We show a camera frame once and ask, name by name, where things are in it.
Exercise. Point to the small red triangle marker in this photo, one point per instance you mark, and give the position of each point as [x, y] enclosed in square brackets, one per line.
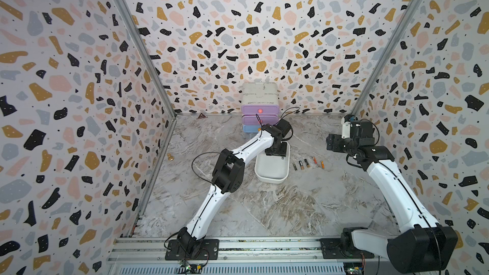
[202, 115]

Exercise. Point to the pastel mini drawer cabinet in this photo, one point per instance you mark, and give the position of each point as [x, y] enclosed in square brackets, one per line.
[259, 105]

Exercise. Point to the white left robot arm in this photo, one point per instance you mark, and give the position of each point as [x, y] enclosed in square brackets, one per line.
[227, 177]

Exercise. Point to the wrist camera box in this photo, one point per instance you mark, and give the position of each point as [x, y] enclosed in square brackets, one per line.
[346, 123]
[285, 128]

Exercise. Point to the white plastic storage tray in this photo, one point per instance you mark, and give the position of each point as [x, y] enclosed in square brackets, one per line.
[272, 169]

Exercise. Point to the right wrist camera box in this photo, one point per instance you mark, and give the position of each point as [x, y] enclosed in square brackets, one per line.
[346, 123]

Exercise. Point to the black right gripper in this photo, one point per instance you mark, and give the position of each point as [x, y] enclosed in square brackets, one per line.
[333, 139]

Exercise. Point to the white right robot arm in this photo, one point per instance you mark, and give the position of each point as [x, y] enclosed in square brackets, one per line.
[423, 245]

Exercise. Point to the aluminium front rail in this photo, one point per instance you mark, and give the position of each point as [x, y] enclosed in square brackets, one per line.
[241, 255]

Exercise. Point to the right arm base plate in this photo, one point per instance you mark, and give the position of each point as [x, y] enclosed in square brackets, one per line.
[334, 248]

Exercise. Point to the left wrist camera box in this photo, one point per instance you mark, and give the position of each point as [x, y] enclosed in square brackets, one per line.
[285, 128]

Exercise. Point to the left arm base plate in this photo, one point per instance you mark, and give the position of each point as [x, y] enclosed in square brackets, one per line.
[204, 249]

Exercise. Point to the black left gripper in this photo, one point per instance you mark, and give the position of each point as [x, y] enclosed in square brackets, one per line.
[283, 154]

